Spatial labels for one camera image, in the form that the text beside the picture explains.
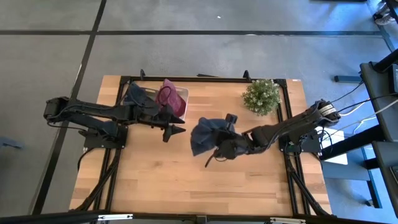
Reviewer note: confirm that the blue floor bar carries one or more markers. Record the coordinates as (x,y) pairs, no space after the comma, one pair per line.
(347,79)

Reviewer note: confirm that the blue cloth in bin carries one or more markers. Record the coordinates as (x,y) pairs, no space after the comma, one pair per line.
(151,91)

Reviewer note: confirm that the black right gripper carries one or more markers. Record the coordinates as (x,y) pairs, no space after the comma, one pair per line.
(233,144)

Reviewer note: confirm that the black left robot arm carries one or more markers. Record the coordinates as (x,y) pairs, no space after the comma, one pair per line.
(93,109)

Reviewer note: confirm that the dark blue hat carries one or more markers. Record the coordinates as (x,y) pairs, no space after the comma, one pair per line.
(205,133)
(136,93)

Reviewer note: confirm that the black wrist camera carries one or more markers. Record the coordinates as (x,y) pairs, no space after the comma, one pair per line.
(231,119)

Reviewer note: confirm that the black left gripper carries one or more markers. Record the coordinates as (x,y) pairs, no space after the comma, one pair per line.
(152,115)

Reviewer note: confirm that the green potted plant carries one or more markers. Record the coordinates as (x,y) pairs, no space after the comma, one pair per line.
(261,96)

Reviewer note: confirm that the black metal table frame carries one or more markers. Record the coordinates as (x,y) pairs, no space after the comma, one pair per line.
(202,79)

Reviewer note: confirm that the grey desk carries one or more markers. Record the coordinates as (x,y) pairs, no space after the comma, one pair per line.
(377,93)

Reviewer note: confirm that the black overhead rig bar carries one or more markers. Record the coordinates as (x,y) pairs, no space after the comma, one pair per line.
(62,217)

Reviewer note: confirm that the white plastic bin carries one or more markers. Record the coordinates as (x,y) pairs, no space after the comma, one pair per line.
(186,93)

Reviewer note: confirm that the maroon hat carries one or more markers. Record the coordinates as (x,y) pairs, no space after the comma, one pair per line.
(171,96)

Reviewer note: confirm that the person's shoes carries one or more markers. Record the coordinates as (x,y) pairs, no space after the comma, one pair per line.
(384,17)

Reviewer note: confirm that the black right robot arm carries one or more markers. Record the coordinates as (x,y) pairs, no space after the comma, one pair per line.
(289,126)

